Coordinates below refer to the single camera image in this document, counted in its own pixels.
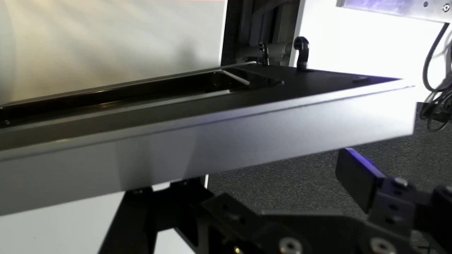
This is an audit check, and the grey metal bracket plate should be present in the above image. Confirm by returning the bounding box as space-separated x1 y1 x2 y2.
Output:
335 0 452 24

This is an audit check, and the black microwave door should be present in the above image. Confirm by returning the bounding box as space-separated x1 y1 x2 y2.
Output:
0 35 419 219

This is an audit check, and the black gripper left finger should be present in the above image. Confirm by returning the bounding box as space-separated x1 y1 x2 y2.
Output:
98 177 215 254

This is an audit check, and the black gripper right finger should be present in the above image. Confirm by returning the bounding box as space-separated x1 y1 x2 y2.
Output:
335 147 422 230

